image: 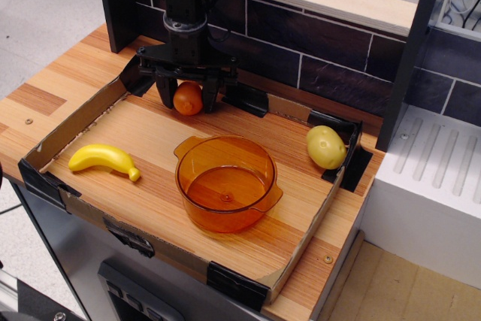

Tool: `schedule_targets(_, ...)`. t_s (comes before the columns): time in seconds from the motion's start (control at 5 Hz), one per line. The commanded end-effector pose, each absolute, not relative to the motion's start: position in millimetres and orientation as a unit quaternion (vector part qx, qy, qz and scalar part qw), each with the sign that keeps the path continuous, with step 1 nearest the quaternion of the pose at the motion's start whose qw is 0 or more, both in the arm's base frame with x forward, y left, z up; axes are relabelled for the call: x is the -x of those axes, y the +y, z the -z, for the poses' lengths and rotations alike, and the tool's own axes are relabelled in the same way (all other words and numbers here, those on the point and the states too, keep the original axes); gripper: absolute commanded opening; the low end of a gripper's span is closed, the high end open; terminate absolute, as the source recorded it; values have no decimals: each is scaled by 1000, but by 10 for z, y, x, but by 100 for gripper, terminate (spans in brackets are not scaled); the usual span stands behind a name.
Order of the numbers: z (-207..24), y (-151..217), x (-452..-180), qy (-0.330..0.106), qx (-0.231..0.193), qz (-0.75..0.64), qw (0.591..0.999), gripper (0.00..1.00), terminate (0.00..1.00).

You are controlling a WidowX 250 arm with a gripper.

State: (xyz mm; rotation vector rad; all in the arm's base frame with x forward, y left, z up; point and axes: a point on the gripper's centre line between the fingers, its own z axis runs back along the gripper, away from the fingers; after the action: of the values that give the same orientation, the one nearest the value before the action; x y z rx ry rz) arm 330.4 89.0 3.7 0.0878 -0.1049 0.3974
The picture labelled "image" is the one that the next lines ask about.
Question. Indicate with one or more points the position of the grey toy oven front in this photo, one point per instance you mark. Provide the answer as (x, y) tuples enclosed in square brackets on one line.
[(138, 293)]

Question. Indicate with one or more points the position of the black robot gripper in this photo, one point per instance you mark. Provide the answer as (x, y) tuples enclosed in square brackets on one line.
[(188, 57)]

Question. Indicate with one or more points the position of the orange transparent plastic pot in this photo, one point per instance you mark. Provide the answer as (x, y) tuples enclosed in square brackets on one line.
[(228, 183)]

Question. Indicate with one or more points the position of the white toy sink drainboard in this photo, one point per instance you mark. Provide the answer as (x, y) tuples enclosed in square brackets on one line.
[(424, 205)]

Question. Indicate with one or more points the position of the yellow toy potato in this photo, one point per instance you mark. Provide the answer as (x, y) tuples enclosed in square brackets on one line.
[(325, 147)]

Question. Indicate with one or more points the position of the orange toy carrot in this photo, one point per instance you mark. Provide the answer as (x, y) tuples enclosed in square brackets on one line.
[(188, 98)]

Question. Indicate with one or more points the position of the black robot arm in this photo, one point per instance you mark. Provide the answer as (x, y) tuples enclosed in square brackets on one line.
[(187, 16)]

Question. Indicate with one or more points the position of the dark grey left post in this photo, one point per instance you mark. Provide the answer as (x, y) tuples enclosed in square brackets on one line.
[(122, 23)]

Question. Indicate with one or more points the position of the dark grey shelf post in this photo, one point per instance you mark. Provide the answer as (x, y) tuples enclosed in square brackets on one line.
[(394, 109)]

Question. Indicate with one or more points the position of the yellow toy banana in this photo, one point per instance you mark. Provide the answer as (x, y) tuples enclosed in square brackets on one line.
[(105, 156)]

